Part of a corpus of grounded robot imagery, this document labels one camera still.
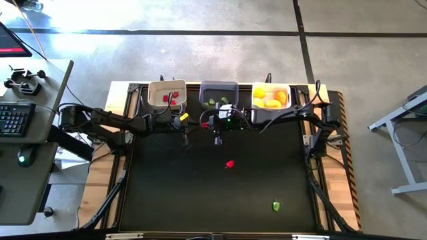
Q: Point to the grey-blue plastic basket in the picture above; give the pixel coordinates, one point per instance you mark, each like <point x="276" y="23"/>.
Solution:
<point x="217" y="88"/>

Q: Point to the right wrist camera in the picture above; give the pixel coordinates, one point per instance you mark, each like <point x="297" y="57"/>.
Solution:
<point x="227" y="110"/>

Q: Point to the black and white clamp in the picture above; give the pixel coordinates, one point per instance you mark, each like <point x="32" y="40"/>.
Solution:
<point x="25" y="88"/>
<point x="25" y="74"/>

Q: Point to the black keyboard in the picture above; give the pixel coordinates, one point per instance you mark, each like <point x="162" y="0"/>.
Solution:
<point x="15" y="118"/>

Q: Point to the black computer mouse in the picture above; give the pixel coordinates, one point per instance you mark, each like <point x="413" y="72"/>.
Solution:
<point x="26" y="156"/>

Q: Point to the red toy pepper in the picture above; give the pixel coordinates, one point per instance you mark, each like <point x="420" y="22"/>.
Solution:
<point x="229" y="164"/>
<point x="175" y="94"/>
<point x="165" y="98"/>
<point x="173" y="102"/>

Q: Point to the yellow tag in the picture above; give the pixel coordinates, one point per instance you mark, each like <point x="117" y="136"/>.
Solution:
<point x="183" y="116"/>

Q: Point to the grey desk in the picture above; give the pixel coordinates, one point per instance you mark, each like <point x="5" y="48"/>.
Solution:
<point x="20" y="193"/>
<point x="50" y="83"/>

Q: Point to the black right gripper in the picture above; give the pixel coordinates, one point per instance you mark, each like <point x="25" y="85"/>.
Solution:
<point x="233" y="125"/>

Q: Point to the dark clamp bracket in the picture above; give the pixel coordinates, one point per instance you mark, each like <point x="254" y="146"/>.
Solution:
<point x="268" y="78"/>

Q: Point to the orange toy fruit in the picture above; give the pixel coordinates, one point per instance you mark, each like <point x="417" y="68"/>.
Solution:
<point x="281" y="97"/>

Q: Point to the white plastic basket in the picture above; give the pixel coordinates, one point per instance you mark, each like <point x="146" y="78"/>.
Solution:
<point x="270" y="87"/>

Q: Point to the red tag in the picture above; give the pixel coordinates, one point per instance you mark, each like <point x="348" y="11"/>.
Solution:
<point x="205" y="125"/>

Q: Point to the beige plastic basket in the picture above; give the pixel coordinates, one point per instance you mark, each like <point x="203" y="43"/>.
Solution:
<point x="156" y="90"/>

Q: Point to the black aluminium table frame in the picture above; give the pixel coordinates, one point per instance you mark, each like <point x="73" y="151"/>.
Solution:
<point x="126" y="186"/>

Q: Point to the yellow toy lemon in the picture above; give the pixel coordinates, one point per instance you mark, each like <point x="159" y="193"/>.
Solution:
<point x="258" y="103"/>
<point x="259" y="92"/>
<point x="273" y="104"/>

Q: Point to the desk monitor with red line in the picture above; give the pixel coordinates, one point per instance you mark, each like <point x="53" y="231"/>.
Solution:
<point x="11" y="43"/>

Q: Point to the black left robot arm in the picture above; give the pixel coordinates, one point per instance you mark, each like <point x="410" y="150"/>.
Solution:
<point x="110" y="120"/>

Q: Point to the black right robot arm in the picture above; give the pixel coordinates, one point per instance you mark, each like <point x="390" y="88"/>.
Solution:
<point x="293" y="118"/>

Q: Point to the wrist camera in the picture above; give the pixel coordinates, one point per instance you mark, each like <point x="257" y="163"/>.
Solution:
<point x="227" y="110"/>
<point x="176" y="122"/>

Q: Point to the white metal stand frame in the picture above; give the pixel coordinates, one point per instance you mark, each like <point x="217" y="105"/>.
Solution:
<point x="400" y="143"/>

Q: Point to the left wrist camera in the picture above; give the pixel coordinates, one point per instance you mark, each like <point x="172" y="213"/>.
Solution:
<point x="176" y="122"/>

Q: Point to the wooden table board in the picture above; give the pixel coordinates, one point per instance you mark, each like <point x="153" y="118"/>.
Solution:
<point x="93" y="193"/>

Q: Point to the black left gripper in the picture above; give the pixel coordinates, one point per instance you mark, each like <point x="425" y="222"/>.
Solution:
<point x="163" y="124"/>

